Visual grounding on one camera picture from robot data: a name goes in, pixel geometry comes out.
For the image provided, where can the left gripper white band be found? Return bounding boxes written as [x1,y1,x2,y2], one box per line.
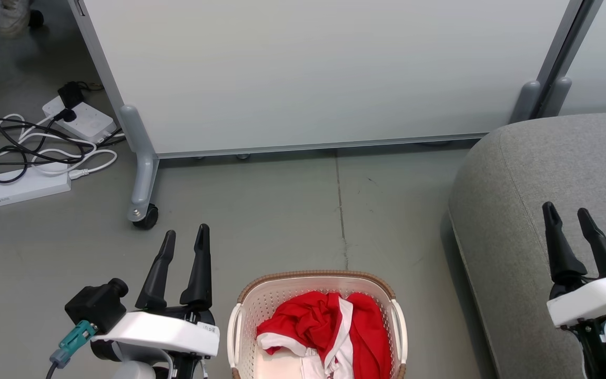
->
[92,224,221,358]

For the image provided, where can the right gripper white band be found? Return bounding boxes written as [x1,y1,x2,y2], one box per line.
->
[542,202,606,329]

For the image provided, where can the red white-trimmed garment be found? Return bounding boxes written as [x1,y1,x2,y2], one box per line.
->
[256,291,355,379]
[337,293,392,379]

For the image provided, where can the grey fabric sofa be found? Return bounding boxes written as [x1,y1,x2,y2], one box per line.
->
[448,112,606,379]

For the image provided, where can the black partition caster wheel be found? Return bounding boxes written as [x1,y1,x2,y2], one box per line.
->
[133,204,159,231]

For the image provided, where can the white laundry basket brown rim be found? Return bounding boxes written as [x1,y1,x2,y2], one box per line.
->
[228,270,408,379]

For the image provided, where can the white flat power box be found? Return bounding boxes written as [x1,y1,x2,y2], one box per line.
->
[0,162,72,207]

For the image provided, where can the white power strip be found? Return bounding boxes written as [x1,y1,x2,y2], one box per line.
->
[42,95,117,143]

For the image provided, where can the black power adapter plug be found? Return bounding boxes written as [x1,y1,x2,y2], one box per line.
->
[57,81,87,110]

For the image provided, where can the light grey shoe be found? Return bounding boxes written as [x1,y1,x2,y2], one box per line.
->
[0,0,32,37]

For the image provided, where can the teal cable connector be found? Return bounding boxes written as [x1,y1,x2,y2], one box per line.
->
[49,320,99,369]

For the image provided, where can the white floor cable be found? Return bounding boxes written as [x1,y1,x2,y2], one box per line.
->
[0,113,126,194]

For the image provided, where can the narrow white partition grey frame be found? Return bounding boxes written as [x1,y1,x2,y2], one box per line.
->
[537,0,606,118]

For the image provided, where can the wide white partition grey frame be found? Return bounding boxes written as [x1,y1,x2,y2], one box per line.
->
[68,0,583,222]

